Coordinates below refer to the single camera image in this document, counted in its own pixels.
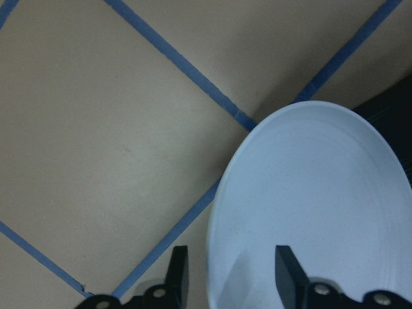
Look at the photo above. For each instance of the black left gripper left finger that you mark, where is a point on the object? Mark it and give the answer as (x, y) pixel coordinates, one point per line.
(177, 278)

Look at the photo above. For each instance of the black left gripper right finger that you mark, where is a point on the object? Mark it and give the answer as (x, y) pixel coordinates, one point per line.
(291, 279)

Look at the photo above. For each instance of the blue plate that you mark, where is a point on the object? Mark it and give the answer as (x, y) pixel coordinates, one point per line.
(319, 178)

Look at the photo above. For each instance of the black dish rack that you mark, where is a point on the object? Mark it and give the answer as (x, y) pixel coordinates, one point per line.
(389, 118)

